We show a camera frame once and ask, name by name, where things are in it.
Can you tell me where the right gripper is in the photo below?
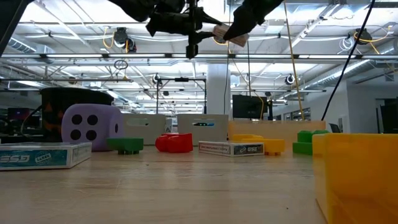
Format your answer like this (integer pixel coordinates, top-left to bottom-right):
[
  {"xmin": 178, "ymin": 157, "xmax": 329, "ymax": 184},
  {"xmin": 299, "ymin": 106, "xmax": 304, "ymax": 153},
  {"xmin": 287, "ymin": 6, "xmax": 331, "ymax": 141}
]
[{"xmin": 222, "ymin": 0, "xmax": 284, "ymax": 42}]

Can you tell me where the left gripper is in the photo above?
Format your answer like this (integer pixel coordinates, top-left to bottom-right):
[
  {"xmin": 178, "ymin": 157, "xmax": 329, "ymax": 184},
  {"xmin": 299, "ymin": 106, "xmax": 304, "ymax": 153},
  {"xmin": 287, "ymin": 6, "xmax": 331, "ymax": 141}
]
[{"xmin": 145, "ymin": 0, "xmax": 223, "ymax": 60}]

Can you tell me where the yellow toy block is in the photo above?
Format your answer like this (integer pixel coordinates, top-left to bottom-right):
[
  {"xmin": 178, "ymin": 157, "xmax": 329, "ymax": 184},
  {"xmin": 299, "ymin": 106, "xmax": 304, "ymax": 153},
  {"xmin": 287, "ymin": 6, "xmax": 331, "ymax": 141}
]
[{"xmin": 232, "ymin": 134, "xmax": 264, "ymax": 143}]

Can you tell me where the white plastic bin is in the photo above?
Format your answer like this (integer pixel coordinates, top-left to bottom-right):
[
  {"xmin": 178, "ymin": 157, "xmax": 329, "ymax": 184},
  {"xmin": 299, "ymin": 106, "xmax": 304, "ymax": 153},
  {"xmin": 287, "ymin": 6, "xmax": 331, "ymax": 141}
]
[
  {"xmin": 121, "ymin": 113, "xmax": 167, "ymax": 146},
  {"xmin": 177, "ymin": 114, "xmax": 229, "ymax": 146}
]

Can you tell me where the red toy block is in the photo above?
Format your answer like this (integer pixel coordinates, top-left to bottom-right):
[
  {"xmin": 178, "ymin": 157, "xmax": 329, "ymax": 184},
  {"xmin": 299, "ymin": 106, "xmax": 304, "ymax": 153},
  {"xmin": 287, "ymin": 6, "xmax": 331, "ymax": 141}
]
[{"xmin": 155, "ymin": 133, "xmax": 194, "ymax": 154}]

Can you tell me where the green two-stud toy brick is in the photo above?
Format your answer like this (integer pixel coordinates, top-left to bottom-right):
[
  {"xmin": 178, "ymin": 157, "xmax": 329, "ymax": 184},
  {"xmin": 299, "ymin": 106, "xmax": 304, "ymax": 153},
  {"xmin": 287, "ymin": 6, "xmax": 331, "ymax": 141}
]
[{"xmin": 292, "ymin": 129, "xmax": 330, "ymax": 156}]

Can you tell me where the purple foam die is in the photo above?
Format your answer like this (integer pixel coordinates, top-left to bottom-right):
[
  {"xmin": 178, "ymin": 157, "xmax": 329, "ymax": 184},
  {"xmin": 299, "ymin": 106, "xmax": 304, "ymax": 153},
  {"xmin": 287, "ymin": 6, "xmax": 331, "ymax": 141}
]
[{"xmin": 61, "ymin": 103, "xmax": 125, "ymax": 153}]

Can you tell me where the white building column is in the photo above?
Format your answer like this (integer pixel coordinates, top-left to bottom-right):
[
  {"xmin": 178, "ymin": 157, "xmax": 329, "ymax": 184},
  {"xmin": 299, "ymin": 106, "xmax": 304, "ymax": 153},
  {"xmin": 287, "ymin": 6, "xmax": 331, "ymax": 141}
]
[{"xmin": 206, "ymin": 63, "xmax": 231, "ymax": 115}]

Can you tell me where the black monitor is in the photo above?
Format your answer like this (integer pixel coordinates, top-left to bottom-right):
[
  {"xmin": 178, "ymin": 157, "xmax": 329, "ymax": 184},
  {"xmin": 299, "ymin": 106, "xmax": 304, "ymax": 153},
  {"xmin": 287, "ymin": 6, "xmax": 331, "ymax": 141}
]
[{"xmin": 232, "ymin": 95, "xmax": 269, "ymax": 121}]

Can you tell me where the orange flat toy brick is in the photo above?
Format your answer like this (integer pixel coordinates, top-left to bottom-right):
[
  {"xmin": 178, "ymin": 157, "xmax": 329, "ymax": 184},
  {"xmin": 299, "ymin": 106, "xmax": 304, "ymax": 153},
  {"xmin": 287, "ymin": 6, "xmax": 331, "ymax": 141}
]
[{"xmin": 242, "ymin": 138, "xmax": 286, "ymax": 157}]

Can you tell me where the blue-backed card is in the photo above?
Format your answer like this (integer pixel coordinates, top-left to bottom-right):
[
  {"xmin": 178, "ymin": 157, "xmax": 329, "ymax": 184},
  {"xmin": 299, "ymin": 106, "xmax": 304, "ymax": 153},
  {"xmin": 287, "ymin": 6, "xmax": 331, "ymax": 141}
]
[{"xmin": 198, "ymin": 141, "xmax": 266, "ymax": 158}]

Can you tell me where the dark green toy brick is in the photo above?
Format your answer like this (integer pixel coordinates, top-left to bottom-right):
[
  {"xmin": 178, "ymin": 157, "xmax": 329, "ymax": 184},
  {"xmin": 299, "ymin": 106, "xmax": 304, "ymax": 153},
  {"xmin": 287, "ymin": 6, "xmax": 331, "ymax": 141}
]
[{"xmin": 106, "ymin": 138, "xmax": 145, "ymax": 156}]

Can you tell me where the black pumpkin face bucket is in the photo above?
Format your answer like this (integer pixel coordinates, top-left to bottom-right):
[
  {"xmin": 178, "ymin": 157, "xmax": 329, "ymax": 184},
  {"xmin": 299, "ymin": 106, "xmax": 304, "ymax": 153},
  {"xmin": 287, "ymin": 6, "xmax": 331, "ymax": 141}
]
[{"xmin": 40, "ymin": 87, "xmax": 115, "ymax": 144}]

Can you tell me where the large black screen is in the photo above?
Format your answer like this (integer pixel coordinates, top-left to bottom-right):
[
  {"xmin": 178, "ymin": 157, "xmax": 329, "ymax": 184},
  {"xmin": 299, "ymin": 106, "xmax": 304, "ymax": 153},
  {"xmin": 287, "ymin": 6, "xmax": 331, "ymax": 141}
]
[{"xmin": 379, "ymin": 98, "xmax": 398, "ymax": 134}]

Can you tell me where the yellow toy brick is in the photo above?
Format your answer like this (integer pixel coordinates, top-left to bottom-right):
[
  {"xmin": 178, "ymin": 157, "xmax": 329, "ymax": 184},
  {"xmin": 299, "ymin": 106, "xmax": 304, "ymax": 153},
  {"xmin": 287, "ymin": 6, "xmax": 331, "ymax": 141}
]
[{"xmin": 312, "ymin": 133, "xmax": 398, "ymax": 224}]

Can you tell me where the teal playing card box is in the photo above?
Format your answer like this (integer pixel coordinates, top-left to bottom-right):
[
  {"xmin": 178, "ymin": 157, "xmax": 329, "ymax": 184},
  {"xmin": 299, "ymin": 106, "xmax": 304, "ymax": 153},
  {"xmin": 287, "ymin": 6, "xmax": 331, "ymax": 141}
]
[{"xmin": 0, "ymin": 142, "xmax": 93, "ymax": 172}]

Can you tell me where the dark distant monitor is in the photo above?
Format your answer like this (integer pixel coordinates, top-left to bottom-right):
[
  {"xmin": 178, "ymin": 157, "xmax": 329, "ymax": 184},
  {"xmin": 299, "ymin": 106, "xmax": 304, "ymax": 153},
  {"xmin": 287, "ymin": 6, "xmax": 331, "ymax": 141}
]
[{"xmin": 6, "ymin": 107, "xmax": 34, "ymax": 123}]

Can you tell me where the distant black station frame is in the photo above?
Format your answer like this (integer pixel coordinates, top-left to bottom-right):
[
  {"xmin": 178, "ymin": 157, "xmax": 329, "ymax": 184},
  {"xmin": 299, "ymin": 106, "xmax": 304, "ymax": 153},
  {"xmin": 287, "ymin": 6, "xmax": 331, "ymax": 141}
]
[{"xmin": 156, "ymin": 77, "xmax": 207, "ymax": 115}]

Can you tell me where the yellow cable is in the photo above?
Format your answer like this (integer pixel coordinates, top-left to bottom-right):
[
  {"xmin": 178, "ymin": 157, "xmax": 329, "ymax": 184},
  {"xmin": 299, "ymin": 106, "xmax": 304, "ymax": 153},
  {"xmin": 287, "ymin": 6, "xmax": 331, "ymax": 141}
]
[{"xmin": 283, "ymin": 0, "xmax": 306, "ymax": 122}]

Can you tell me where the grey ventilation duct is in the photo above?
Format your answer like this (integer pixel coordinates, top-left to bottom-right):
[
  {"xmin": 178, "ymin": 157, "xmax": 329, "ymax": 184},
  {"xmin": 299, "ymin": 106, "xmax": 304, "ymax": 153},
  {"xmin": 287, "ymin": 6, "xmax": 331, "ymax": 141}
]
[
  {"xmin": 0, "ymin": 30, "xmax": 56, "ymax": 55},
  {"xmin": 306, "ymin": 60, "xmax": 373, "ymax": 90}
]

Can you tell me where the long black arm cable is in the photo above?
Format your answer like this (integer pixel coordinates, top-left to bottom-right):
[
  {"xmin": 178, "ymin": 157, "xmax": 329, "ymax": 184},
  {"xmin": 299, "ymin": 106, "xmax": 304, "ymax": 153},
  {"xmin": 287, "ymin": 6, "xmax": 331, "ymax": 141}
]
[{"xmin": 321, "ymin": 0, "xmax": 377, "ymax": 121}]

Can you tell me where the black cable by bucket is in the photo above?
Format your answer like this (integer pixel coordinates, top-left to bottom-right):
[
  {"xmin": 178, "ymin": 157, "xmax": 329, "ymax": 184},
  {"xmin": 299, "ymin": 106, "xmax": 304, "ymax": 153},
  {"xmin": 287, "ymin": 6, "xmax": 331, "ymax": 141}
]
[{"xmin": 19, "ymin": 105, "xmax": 44, "ymax": 138}]

